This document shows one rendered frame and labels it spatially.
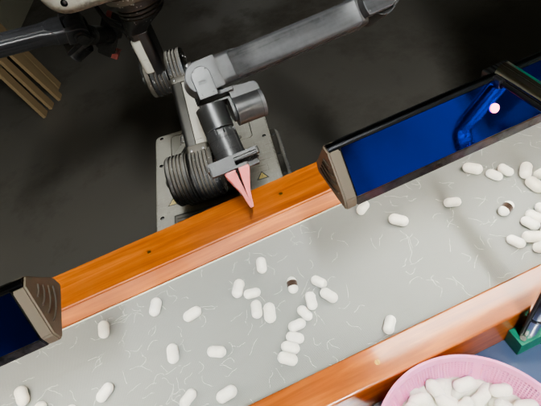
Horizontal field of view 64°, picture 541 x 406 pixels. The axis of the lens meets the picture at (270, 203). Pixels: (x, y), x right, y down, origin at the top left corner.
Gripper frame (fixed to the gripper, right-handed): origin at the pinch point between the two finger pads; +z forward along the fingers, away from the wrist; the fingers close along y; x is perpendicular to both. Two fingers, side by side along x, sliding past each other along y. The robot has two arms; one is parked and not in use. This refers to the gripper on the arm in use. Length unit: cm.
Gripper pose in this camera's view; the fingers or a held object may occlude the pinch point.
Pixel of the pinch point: (250, 203)
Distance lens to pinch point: 80.7
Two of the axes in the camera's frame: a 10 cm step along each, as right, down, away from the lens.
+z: 3.9, 9.2, -0.3
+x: -0.5, 0.5, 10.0
